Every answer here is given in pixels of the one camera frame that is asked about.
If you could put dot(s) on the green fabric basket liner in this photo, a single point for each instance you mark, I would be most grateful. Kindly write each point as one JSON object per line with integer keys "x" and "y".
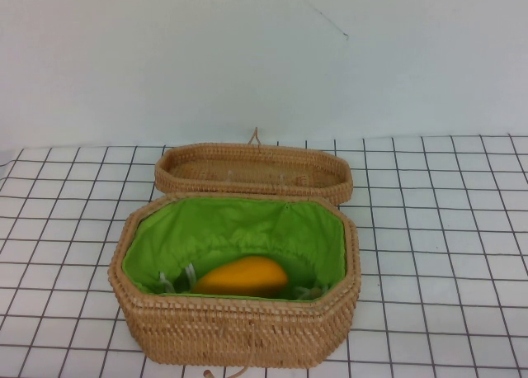
{"x": 247, "y": 225}

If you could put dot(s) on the woven rattan basket body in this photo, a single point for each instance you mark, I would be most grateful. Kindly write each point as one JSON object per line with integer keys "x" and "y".
{"x": 231, "y": 332}

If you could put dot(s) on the tan lid fastening loop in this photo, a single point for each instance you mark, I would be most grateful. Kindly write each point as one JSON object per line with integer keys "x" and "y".
{"x": 256, "y": 132}

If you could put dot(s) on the woven rattan basket lid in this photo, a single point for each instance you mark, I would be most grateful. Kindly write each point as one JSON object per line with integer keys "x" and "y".
{"x": 247, "y": 157}

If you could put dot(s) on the white black-grid tablecloth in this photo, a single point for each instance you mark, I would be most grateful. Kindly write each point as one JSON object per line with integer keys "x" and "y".
{"x": 62, "y": 229}

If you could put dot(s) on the yellow toy mango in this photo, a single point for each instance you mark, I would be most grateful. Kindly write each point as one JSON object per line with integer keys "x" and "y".
{"x": 243, "y": 277}

